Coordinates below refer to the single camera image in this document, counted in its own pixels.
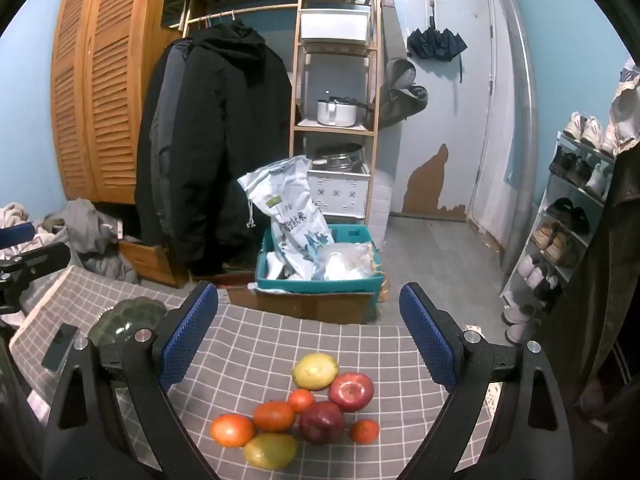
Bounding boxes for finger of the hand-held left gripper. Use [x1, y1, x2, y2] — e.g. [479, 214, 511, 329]
[0, 241, 72, 281]
[0, 223, 37, 250]

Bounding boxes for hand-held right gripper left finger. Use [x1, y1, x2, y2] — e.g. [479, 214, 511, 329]
[42, 280, 226, 480]

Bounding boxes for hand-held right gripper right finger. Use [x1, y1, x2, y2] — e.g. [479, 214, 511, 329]
[395, 282, 576, 480]

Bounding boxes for green leaf-shaped plate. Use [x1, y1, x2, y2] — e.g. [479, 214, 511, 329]
[89, 298, 168, 348]

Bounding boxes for bright red apple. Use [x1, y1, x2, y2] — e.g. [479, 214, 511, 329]
[328, 372, 375, 414]

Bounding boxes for large orange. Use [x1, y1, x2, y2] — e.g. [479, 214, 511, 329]
[210, 414, 257, 448]

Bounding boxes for small tangerine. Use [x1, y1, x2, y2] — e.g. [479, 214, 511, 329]
[287, 389, 316, 414]
[349, 418, 380, 444]

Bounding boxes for yellow pear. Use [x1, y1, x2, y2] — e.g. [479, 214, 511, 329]
[292, 353, 340, 392]

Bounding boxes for medium orange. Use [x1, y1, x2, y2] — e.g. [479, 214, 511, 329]
[253, 401, 296, 433]

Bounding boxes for dark red apple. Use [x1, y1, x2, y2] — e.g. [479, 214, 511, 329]
[299, 401, 346, 445]

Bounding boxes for green speckled pear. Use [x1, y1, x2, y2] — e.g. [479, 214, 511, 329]
[244, 432, 299, 471]

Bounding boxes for grey clothes pile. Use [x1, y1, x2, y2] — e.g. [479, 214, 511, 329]
[35, 199, 141, 286]

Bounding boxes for grey checked tablecloth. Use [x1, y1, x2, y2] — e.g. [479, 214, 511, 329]
[9, 265, 501, 480]

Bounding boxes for black smartphone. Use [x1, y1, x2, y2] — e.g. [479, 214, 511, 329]
[41, 324, 80, 372]

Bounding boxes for wooden drawer box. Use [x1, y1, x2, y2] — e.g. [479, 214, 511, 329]
[117, 237, 191, 290]

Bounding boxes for clear plastic bag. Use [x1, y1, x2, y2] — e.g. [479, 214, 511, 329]
[312, 242, 377, 281]

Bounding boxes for large cardboard box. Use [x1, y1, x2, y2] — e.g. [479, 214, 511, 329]
[227, 285, 376, 326]

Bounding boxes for teal plastic crate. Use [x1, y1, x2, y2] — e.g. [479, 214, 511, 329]
[255, 224, 387, 295]

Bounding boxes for white printed rice bag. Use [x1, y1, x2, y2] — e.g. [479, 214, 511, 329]
[237, 156, 335, 281]

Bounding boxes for wooden louvred wardrobe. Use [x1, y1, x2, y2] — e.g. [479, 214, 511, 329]
[50, 0, 173, 206]

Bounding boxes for rows of shoes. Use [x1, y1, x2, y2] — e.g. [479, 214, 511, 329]
[502, 112, 618, 346]

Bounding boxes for white perforated basket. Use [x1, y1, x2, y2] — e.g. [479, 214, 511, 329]
[306, 167, 372, 217]

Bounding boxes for grey hanging jacket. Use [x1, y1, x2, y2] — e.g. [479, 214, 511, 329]
[150, 40, 193, 241]

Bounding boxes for black hanging coat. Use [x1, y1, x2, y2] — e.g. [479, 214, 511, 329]
[134, 20, 293, 273]

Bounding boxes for brown hanging coat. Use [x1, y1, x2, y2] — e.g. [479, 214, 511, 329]
[535, 145, 640, 436]

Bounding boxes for steel pot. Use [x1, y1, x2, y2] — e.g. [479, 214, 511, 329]
[310, 143, 365, 171]

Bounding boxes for white shoe rack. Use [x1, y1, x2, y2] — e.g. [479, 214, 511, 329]
[500, 130, 618, 311]

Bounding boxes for grey peeling door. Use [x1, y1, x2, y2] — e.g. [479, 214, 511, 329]
[402, 0, 496, 221]

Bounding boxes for wooden shelf rack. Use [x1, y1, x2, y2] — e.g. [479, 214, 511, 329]
[289, 0, 383, 226]

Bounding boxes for olive backpack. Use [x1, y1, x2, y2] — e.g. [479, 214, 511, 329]
[372, 57, 429, 133]

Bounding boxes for white pot with lid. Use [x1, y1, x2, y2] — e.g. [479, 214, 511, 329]
[316, 95, 371, 127]

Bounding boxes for grey metal pipe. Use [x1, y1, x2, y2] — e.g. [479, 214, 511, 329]
[495, 0, 538, 273]

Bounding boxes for dark blue umbrella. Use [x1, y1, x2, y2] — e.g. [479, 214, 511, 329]
[406, 15, 468, 81]

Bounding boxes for white lace cloth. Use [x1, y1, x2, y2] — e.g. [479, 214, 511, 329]
[610, 60, 640, 156]

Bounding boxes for grey long hanging bag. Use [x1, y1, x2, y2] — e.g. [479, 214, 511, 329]
[378, 0, 407, 68]

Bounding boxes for large white storage bin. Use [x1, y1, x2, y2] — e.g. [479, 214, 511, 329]
[300, 9, 373, 43]

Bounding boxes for wooden clothes rail frame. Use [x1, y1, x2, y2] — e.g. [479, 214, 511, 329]
[160, 0, 306, 36]

